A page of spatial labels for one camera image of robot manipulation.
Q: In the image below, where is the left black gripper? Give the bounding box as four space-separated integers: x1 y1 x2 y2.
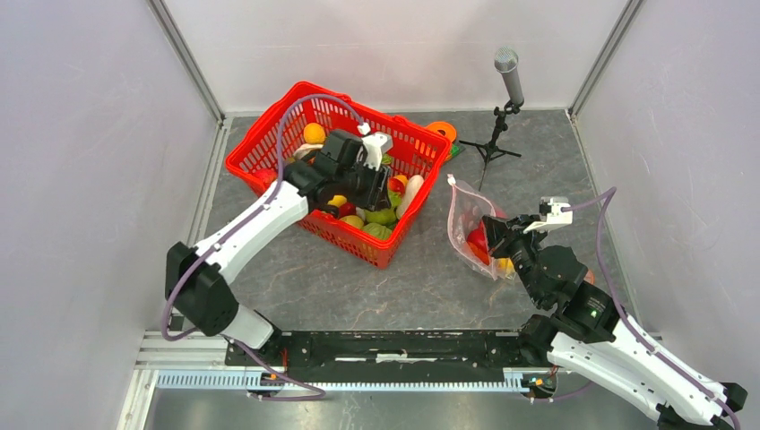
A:
336 156 392 213

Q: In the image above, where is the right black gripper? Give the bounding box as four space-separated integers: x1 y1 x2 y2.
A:
479 213 547 305

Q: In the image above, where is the yellow toy lemon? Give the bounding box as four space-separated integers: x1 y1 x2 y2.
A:
496 258 515 279

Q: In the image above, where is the orange red toy mango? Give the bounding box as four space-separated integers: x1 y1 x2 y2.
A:
387 176 406 195

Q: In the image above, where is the red toy apple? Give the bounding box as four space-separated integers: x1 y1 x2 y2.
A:
466 228 488 252

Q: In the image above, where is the white toy radish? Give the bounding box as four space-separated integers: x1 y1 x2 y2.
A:
395 175 425 219

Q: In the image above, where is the clear zip top bag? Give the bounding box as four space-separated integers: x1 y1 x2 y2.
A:
446 174 515 280

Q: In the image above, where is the red plastic basket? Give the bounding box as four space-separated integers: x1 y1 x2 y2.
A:
225 82 451 269

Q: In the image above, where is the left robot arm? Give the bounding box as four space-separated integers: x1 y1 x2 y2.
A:
165 130 393 366

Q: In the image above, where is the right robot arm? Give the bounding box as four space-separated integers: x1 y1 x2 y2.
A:
482 215 747 429

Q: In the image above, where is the orange toy carrot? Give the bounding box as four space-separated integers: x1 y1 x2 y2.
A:
467 242 491 266

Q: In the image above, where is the orange toy tangerine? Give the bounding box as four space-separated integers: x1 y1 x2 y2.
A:
303 123 327 145

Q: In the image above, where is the black microphone tripod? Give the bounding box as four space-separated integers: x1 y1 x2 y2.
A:
458 100 523 191

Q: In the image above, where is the orange round toy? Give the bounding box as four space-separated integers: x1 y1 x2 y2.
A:
426 121 458 142

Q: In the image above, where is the red toy strawberry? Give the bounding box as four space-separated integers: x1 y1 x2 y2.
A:
253 168 278 190

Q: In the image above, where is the grey microphone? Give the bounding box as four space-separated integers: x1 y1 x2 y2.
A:
494 46 524 107

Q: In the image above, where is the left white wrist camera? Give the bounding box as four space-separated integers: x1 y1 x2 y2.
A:
357 123 393 170

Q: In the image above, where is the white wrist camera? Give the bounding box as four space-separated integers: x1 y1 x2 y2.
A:
357 123 393 170
522 196 574 233

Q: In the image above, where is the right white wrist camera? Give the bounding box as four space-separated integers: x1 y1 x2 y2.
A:
522 196 574 233

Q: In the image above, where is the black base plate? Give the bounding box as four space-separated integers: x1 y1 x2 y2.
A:
256 330 550 383

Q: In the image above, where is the aluminium frame rail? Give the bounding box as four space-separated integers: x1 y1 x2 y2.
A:
116 329 663 430

